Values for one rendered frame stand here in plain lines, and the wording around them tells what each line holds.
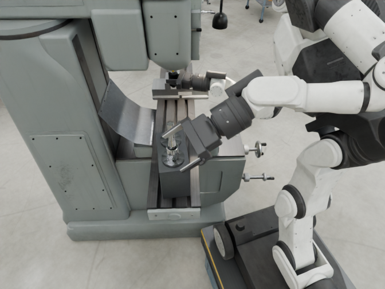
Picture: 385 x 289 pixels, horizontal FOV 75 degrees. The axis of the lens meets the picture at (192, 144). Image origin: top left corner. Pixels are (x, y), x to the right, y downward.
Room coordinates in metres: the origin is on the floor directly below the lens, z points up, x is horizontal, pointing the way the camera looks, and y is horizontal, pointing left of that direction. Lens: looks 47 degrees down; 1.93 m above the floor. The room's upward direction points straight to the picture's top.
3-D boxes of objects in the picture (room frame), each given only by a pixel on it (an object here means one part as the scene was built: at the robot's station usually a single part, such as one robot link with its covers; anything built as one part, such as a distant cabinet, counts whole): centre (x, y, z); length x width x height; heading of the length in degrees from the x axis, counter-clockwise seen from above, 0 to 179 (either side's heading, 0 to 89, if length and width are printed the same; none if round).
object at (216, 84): (1.07, -0.10, 1.24); 0.11 x 0.11 x 0.11; 77
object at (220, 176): (1.12, 0.07, 0.49); 0.80 x 0.30 x 0.60; 92
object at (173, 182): (0.69, 0.08, 1.09); 0.22 x 0.12 x 0.20; 8
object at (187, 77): (1.10, 0.01, 1.23); 0.13 x 0.12 x 0.10; 167
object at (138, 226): (1.11, 0.35, 0.10); 1.20 x 0.60 x 0.20; 92
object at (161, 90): (1.35, 0.07, 1.04); 0.35 x 0.15 x 0.11; 91
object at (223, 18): (1.23, -0.13, 1.48); 0.07 x 0.07 x 0.06
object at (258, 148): (1.14, -0.40, 0.69); 0.16 x 0.12 x 0.12; 92
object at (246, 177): (1.00, -0.44, 0.57); 0.22 x 0.06 x 0.06; 92
